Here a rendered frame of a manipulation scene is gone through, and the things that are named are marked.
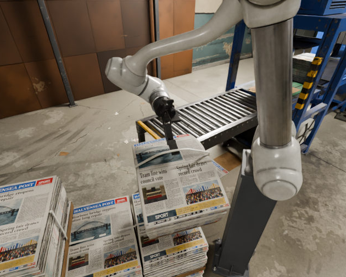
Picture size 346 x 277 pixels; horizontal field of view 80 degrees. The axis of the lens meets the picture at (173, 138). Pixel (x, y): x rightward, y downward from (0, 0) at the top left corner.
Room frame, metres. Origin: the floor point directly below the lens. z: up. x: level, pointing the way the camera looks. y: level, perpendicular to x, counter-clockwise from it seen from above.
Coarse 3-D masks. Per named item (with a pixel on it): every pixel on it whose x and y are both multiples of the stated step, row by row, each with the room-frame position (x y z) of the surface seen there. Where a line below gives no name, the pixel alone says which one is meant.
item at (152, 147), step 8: (176, 136) 0.80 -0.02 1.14; (184, 136) 0.79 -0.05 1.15; (192, 136) 0.78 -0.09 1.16; (136, 144) 0.76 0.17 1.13; (144, 144) 0.74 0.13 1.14; (152, 144) 0.73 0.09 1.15; (160, 144) 0.72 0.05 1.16; (184, 144) 0.69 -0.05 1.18; (192, 144) 0.69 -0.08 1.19; (200, 144) 0.68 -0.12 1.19; (136, 152) 0.65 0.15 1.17; (144, 152) 0.64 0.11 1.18; (152, 152) 0.64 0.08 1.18; (160, 152) 0.63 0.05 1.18
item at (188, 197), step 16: (144, 176) 0.51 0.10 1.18; (160, 176) 0.51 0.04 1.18; (176, 176) 0.51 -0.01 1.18; (192, 176) 0.51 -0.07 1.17; (208, 176) 0.51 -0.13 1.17; (144, 192) 0.45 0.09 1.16; (160, 192) 0.46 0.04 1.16; (176, 192) 0.46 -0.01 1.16; (192, 192) 0.46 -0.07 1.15; (208, 192) 0.46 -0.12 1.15; (224, 192) 0.46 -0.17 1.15; (144, 208) 0.40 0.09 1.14; (160, 208) 0.41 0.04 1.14; (176, 208) 0.41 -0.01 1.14; (192, 208) 0.41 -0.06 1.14; (208, 208) 0.41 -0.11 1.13; (224, 208) 0.42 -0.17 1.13; (144, 224) 0.37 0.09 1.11; (160, 224) 0.36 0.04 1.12; (176, 224) 0.39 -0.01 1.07; (192, 224) 0.42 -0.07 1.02
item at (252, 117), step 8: (256, 112) 1.68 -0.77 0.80; (240, 120) 1.53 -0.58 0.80; (248, 120) 1.56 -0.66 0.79; (256, 120) 1.64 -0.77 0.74; (224, 128) 1.41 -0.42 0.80; (232, 128) 1.44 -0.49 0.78; (240, 128) 1.50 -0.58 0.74; (248, 128) 1.58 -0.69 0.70; (200, 136) 1.29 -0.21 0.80; (208, 136) 1.29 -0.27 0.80; (216, 136) 1.33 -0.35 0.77; (224, 136) 1.39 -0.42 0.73; (232, 136) 1.45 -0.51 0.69; (208, 144) 1.28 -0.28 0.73; (216, 144) 1.34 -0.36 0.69
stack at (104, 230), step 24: (96, 216) 0.59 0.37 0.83; (120, 216) 0.59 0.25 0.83; (72, 240) 0.47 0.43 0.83; (96, 240) 0.47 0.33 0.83; (120, 240) 0.47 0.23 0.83; (144, 240) 0.47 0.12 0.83; (168, 240) 0.47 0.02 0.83; (192, 240) 0.47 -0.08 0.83; (72, 264) 0.37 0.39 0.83; (96, 264) 0.37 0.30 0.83; (120, 264) 0.37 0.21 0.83; (144, 264) 0.37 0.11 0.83; (168, 264) 0.40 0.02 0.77; (192, 264) 0.43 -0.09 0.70
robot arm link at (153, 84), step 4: (148, 76) 0.87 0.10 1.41; (148, 80) 0.85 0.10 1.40; (152, 80) 0.86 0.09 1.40; (156, 80) 0.88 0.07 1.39; (160, 80) 0.92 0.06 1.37; (148, 84) 0.84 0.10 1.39; (152, 84) 0.84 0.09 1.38; (156, 84) 0.85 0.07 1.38; (160, 84) 0.86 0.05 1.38; (164, 84) 0.91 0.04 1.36; (144, 88) 0.82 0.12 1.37; (148, 88) 0.83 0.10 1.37; (152, 88) 0.83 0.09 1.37; (156, 88) 0.84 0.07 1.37; (160, 88) 0.84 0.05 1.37; (164, 88) 0.85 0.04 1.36; (144, 92) 0.82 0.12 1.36; (148, 92) 0.83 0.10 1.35; (152, 92) 0.82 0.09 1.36; (168, 92) 0.87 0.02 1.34; (140, 96) 0.84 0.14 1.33; (144, 96) 0.83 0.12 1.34; (148, 96) 0.83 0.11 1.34; (148, 100) 0.83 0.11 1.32
